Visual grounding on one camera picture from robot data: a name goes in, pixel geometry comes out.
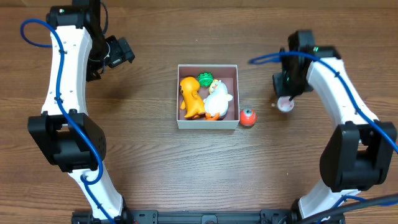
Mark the wooden pig rattle drum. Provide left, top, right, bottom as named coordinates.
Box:
left=272, top=96, right=295, bottom=113

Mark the orange round ball toy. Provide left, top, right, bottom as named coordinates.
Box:
left=239, top=108, right=257, bottom=127

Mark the white plush duck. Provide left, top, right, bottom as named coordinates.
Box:
left=203, top=79, right=233, bottom=121

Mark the green round toy wheel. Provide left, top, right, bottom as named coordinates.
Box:
left=197, top=72, right=214, bottom=87

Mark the orange dinosaur toy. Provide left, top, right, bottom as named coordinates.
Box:
left=179, top=77, right=206, bottom=119

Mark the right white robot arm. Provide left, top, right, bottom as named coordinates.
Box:
left=272, top=30, right=397, bottom=223

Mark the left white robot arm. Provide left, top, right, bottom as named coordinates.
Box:
left=27, top=0, right=135, bottom=223

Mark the white box pink interior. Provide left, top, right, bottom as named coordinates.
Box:
left=176, top=65, right=240, bottom=129

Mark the right blue cable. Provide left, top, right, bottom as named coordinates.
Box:
left=248, top=51, right=398, bottom=224

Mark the blue cable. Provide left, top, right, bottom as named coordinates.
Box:
left=20, top=19, right=116, bottom=224
left=248, top=51, right=398, bottom=224

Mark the left blue cable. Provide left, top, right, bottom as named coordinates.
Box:
left=20, top=19, right=116, bottom=224

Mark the black thick cable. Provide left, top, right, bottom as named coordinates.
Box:
left=295, top=193, right=398, bottom=224

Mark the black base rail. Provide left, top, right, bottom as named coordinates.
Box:
left=71, top=209, right=346, bottom=224

